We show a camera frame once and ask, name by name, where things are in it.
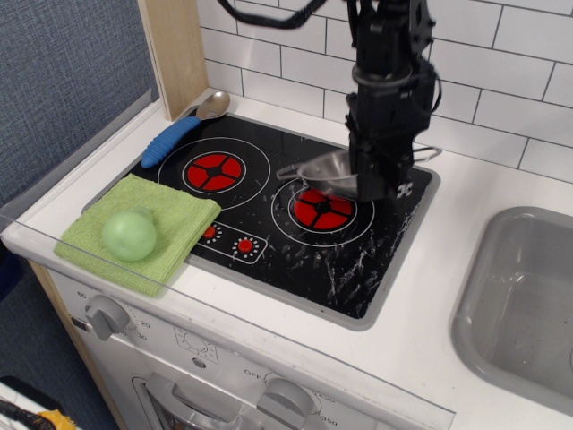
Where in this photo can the blue handled metal spoon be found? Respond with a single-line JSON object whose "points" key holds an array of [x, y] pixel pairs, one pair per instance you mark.
{"points": [[212, 107]]}

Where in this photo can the light wooden side panel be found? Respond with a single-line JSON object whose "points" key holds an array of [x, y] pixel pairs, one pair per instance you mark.
{"points": [[173, 34]]}

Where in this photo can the grey oven knob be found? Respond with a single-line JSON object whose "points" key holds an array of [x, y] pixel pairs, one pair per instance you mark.
{"points": [[286, 402]]}

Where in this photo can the grey timer knob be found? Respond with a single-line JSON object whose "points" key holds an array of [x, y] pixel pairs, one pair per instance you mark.
{"points": [[106, 316]]}

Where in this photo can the green plastic pear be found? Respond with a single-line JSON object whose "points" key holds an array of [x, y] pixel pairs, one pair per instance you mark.
{"points": [[130, 236]]}

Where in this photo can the green microfiber cloth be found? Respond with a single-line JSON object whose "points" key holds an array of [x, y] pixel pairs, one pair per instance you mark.
{"points": [[180, 220]]}

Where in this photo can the grey plastic sink basin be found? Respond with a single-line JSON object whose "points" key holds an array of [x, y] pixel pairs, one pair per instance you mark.
{"points": [[513, 324]]}

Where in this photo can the yellow object at corner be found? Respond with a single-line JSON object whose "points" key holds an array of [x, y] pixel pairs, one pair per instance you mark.
{"points": [[55, 419]]}

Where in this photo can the silver metal bowl with handles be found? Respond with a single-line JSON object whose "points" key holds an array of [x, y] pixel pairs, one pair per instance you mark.
{"points": [[330, 174]]}

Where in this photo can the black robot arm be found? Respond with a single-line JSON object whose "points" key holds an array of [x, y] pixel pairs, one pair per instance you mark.
{"points": [[390, 37]]}

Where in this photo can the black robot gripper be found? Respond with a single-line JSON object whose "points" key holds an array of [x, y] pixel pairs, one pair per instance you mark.
{"points": [[385, 115]]}

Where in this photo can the silver oven door handle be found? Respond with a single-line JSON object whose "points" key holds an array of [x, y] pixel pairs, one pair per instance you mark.
{"points": [[175, 414]]}

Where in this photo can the black toy stovetop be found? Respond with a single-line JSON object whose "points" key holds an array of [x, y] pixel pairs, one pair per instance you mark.
{"points": [[331, 257]]}

